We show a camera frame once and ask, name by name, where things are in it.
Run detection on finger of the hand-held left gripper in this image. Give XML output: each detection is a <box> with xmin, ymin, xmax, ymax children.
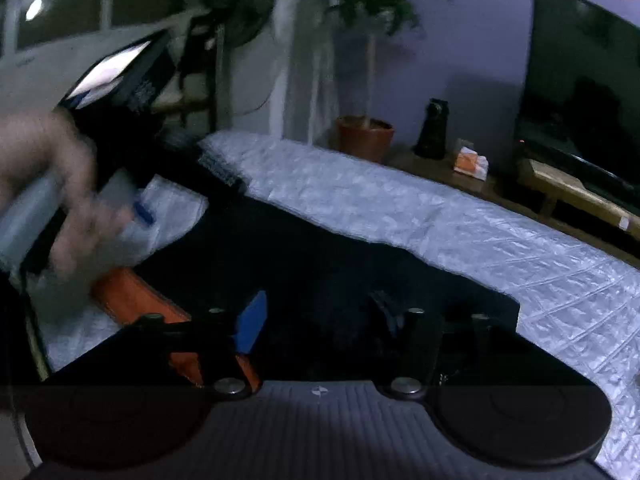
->
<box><xmin>131</xmin><ymin>200</ymin><xmax>155</xmax><ymax>229</ymax></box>

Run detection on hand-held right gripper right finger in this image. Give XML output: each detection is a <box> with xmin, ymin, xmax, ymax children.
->
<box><xmin>369</xmin><ymin>291</ymin><xmax>501</xmax><ymax>402</ymax></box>

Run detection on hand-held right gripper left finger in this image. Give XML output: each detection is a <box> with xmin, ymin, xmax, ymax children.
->
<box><xmin>132</xmin><ymin>290</ymin><xmax>269</xmax><ymax>402</ymax></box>

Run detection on dark pants with orange lining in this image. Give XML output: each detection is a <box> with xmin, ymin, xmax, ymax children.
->
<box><xmin>50</xmin><ymin>194</ymin><xmax>603</xmax><ymax>392</ymax></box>

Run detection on person's left hand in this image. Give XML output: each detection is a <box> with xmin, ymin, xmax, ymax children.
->
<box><xmin>0</xmin><ymin>107</ymin><xmax>139</xmax><ymax>282</ymax></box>

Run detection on silver quilted bed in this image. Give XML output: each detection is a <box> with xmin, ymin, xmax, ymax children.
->
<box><xmin>30</xmin><ymin>130</ymin><xmax>640</xmax><ymax>480</ymax></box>

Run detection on black standing fan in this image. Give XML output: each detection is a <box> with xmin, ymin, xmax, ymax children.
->
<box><xmin>175</xmin><ymin>0</ymin><xmax>279</xmax><ymax>132</ymax></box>

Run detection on wooden television stand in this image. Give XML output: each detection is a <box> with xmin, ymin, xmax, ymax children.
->
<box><xmin>385</xmin><ymin>145</ymin><xmax>640</xmax><ymax>267</ymax></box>

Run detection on white sheer curtain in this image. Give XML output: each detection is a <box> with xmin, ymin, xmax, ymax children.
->
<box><xmin>269</xmin><ymin>0</ymin><xmax>343</xmax><ymax>147</ymax></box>

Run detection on orange tissue box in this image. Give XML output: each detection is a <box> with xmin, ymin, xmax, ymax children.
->
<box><xmin>452</xmin><ymin>145</ymin><xmax>490</xmax><ymax>181</ymax></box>

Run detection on terracotta plant pot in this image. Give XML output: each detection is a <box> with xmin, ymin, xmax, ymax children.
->
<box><xmin>335</xmin><ymin>115</ymin><xmax>396</xmax><ymax>164</ymax></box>

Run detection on black speaker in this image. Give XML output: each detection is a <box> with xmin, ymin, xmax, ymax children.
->
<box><xmin>413</xmin><ymin>98</ymin><xmax>450</xmax><ymax>160</ymax></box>

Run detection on wooden tv bench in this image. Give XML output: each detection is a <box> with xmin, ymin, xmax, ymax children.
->
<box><xmin>517</xmin><ymin>157</ymin><xmax>640</xmax><ymax>242</ymax></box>

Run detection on green indoor tree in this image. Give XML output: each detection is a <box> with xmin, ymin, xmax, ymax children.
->
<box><xmin>304</xmin><ymin>0</ymin><xmax>452</xmax><ymax>127</ymax></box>

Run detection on black flat television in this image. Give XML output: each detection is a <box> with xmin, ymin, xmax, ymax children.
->
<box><xmin>513</xmin><ymin>0</ymin><xmax>640</xmax><ymax>197</ymax></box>

